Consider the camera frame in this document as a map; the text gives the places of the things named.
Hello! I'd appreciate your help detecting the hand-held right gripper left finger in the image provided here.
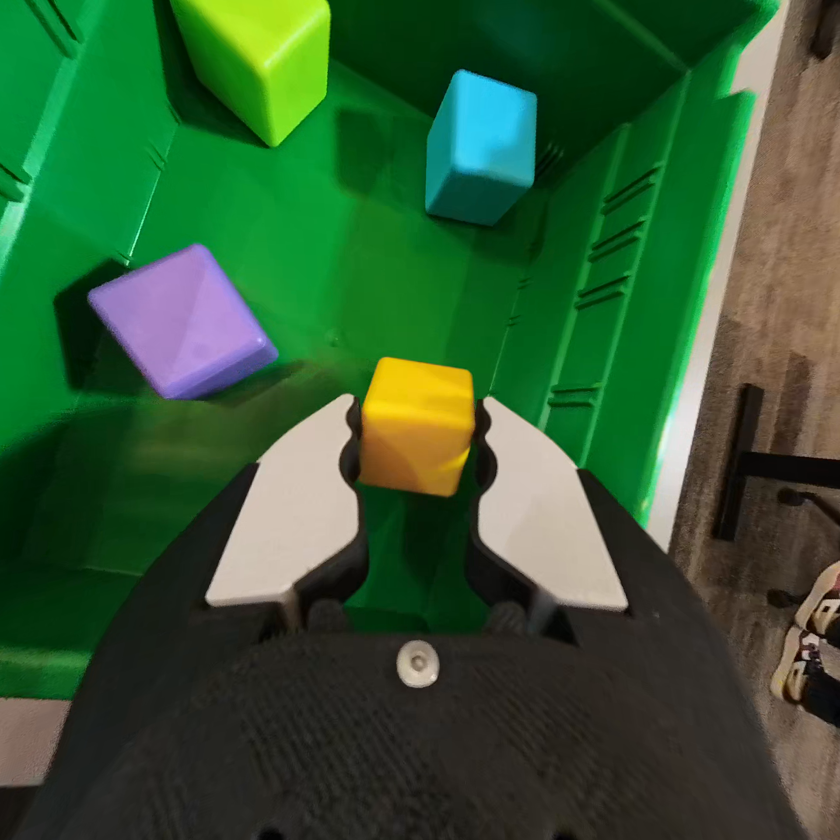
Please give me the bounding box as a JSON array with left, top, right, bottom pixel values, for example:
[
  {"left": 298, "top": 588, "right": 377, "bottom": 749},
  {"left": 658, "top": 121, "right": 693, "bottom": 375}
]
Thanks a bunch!
[{"left": 205, "top": 394, "right": 368, "bottom": 624}]

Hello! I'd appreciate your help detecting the lime green magnetic cube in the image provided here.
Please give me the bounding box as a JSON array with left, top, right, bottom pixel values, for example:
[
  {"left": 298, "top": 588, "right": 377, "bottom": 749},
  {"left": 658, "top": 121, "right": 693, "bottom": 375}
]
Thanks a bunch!
[{"left": 169, "top": 0, "right": 331, "bottom": 148}]

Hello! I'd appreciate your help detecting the yellow magnetic cube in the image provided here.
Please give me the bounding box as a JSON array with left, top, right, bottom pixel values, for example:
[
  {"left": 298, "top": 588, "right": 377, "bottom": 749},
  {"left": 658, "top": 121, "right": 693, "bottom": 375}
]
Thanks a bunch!
[{"left": 361, "top": 357, "right": 475, "bottom": 497}]

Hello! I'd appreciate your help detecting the person's white patterned sneaker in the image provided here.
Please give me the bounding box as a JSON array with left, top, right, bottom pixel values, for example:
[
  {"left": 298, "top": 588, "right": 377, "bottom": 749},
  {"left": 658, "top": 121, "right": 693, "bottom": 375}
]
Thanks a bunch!
[
  {"left": 794, "top": 561, "right": 840, "bottom": 632},
  {"left": 771, "top": 623, "right": 840, "bottom": 704}
]

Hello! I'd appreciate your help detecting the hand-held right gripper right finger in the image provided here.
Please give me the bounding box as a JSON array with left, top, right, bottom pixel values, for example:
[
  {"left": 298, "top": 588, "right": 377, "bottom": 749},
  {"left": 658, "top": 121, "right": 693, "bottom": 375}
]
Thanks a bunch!
[{"left": 465, "top": 395, "right": 629, "bottom": 634}]

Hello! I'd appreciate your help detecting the green plastic bin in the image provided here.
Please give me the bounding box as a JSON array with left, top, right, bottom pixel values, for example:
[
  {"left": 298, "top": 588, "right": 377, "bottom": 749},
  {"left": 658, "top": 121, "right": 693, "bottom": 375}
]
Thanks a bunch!
[{"left": 0, "top": 0, "right": 782, "bottom": 700}]

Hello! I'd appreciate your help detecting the purple magnetic cube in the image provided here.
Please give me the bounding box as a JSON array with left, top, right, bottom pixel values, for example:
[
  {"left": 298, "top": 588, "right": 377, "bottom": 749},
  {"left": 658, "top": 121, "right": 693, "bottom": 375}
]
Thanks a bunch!
[{"left": 87, "top": 244, "right": 280, "bottom": 401}]

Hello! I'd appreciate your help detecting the blue magnetic cube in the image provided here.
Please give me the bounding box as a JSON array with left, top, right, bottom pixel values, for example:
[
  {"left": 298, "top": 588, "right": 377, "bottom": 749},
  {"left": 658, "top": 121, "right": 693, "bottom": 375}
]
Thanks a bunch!
[{"left": 425, "top": 69, "right": 539, "bottom": 226}]

